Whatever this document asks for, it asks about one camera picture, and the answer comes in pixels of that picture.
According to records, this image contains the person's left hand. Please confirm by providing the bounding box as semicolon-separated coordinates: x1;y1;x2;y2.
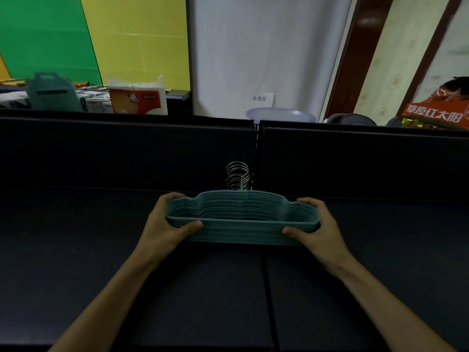
135;192;204;270

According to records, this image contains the person's right hand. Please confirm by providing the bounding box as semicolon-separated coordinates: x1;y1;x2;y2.
282;197;354;277

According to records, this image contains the stack of teal hangers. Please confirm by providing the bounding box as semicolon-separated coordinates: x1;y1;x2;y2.
165;161;321;246

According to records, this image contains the person's right forearm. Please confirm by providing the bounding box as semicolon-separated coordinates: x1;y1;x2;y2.
337;260;457;352

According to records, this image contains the person's left forearm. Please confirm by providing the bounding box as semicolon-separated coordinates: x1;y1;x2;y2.
47;252;158;352

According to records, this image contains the black table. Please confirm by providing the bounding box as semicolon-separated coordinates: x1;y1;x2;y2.
0;186;469;352

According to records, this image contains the black back panel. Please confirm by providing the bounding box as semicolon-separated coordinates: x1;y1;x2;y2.
0;108;469;202

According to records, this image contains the grey round container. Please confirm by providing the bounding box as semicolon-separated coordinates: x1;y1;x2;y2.
326;113;404;127

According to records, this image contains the lavender plastic basin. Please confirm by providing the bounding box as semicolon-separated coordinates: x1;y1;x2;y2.
245;107;317;123

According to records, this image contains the red tissue pack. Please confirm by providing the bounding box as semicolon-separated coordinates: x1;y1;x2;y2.
108;75;169;115

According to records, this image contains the row of white small boxes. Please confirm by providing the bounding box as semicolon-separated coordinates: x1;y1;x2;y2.
0;89;113;113

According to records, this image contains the small white label sign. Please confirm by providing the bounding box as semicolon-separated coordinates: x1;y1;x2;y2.
246;92;275;109

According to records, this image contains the orange snack carton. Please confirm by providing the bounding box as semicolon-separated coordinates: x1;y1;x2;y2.
401;76;469;131

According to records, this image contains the brown door frame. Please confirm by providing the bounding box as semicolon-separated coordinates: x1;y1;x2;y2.
324;0;464;125

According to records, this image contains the yellow wall panel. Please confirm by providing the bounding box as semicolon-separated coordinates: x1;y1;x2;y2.
80;0;191;91

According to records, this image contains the orange wall panel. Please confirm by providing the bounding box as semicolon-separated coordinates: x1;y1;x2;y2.
0;53;12;83

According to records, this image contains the green wall panel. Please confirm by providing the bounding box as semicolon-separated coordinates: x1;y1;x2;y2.
0;0;103;85

